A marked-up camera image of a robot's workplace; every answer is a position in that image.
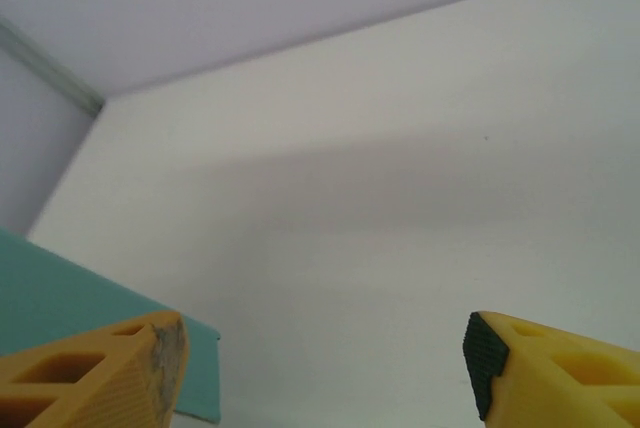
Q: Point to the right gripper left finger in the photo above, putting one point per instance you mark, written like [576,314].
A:
[90,378]

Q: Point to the teal paper box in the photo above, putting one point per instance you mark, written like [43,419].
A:
[75,288]

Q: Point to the aluminium frame post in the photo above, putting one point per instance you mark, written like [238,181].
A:
[55,73]

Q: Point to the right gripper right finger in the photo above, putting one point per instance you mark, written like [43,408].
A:
[560,378]

